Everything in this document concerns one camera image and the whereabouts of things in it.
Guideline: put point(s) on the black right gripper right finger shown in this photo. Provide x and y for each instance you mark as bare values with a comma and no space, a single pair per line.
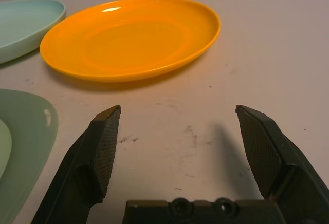
282,172

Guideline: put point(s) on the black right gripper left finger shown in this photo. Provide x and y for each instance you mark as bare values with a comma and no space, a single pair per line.
77,172

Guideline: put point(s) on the green silicone mat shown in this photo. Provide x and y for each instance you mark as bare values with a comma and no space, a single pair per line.
30,136

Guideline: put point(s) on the yellow round plate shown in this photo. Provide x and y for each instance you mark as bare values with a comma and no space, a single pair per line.
128,41

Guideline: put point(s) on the mint green round plate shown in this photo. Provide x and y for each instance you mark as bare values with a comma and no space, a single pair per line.
23,26

